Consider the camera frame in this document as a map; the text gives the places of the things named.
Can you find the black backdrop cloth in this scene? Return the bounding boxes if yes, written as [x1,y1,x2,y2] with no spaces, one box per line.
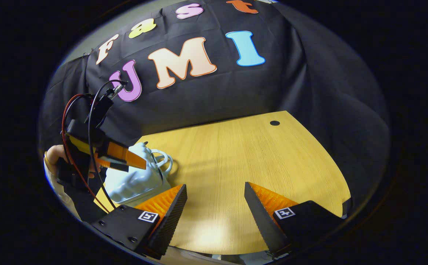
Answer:
[39,0,390,206]

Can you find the black cable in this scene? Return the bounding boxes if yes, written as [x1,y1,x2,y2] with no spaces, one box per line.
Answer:
[87,79,127,209]

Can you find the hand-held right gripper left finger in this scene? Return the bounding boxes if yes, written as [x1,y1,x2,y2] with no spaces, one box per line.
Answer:
[91,184,188,260]

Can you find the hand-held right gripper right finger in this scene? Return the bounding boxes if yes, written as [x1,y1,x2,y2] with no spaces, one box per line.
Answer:
[244,181,347,257]

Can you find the red cable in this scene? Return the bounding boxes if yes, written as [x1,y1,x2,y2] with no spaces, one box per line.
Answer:
[61,94,111,213]

